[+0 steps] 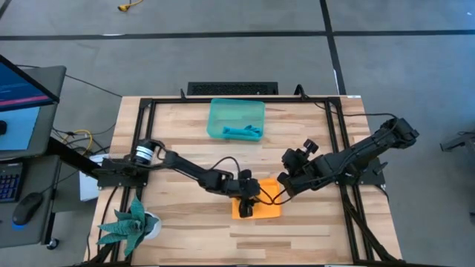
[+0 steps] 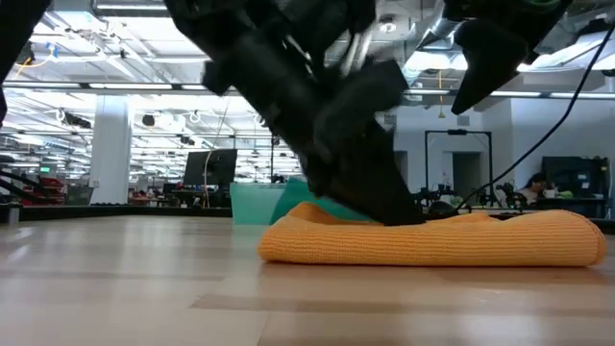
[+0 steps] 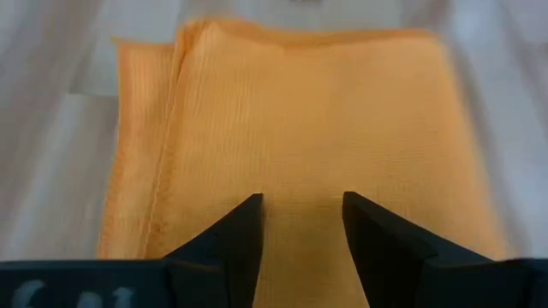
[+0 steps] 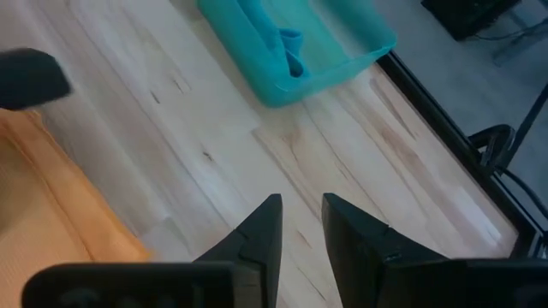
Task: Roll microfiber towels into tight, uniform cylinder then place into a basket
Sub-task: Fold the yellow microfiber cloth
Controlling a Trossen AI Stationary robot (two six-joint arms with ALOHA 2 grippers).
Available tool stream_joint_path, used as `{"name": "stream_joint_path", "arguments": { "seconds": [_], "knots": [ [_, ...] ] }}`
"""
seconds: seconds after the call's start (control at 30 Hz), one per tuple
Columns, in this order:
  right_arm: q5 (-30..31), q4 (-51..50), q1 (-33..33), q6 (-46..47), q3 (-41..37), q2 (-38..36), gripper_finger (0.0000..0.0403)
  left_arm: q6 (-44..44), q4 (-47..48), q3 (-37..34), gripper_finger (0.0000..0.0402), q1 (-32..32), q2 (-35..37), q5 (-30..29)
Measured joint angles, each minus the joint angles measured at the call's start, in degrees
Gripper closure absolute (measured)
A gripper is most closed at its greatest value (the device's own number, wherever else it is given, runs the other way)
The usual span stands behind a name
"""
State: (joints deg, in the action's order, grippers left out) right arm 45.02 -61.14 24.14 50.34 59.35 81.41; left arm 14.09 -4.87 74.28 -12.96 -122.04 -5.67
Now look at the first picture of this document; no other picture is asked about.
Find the black keyboard purple backlight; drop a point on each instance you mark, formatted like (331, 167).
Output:
(9, 183)

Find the translucent teal plastic basket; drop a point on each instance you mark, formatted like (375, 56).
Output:
(230, 113)

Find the white box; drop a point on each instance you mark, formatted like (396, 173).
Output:
(87, 187)

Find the white plant pot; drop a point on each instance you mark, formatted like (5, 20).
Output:
(157, 226)

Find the black aluminium table frame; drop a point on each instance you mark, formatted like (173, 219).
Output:
(237, 100)

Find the green artificial plant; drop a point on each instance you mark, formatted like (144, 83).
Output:
(130, 228)

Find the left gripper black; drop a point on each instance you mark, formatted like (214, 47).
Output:
(245, 187)

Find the black perforated floor grille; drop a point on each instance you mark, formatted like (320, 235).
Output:
(232, 88)

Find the blue microfiber towel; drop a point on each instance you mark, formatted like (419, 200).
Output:
(241, 131)

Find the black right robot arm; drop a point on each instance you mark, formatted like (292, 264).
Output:
(371, 148)

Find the black metal stand foot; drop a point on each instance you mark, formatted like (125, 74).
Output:
(458, 142)

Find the orange microfiber towel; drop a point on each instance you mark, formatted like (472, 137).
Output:
(269, 209)

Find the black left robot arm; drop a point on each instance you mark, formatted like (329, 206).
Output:
(185, 168)

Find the computer monitor blue screen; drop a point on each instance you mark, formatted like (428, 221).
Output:
(22, 89)

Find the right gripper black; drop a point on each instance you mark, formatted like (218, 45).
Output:
(302, 168)

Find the black computer mouse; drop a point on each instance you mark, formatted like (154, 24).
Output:
(26, 207)

